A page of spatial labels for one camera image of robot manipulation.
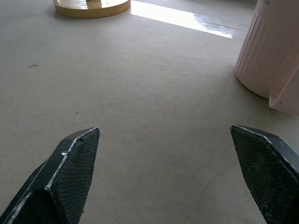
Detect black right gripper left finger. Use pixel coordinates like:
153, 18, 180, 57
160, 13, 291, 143
0, 126, 100, 224

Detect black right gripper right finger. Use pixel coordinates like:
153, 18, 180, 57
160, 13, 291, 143
230, 124, 299, 224

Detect white ribbed container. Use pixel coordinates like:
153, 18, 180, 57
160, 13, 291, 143
235, 0, 299, 115

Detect round wooden base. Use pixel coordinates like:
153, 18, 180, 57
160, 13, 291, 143
53, 0, 132, 19

